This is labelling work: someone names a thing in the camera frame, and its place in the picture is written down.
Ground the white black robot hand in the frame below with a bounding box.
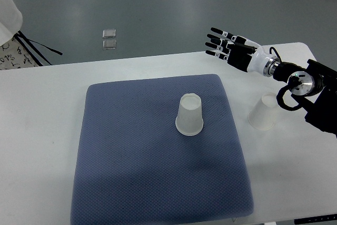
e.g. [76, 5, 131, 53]
[205, 27, 279, 77]

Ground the white paper cup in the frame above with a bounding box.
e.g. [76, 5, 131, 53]
[247, 93, 279, 131]
[175, 93, 204, 136]

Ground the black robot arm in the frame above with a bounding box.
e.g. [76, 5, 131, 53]
[206, 27, 336, 134]

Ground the white paper cup on cushion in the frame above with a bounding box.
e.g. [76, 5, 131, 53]
[175, 93, 204, 136]

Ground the upper metal floor plate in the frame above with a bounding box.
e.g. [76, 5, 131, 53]
[102, 28, 116, 38]

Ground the blue fabric cushion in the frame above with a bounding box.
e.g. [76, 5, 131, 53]
[71, 74, 254, 224]

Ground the black table control panel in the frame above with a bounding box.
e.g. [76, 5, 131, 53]
[294, 214, 336, 224]

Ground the paper with black writing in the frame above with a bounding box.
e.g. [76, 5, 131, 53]
[0, 37, 39, 70]

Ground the white cloth at left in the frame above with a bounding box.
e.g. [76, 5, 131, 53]
[0, 0, 23, 45]

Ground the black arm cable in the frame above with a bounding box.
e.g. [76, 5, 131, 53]
[269, 46, 303, 111]

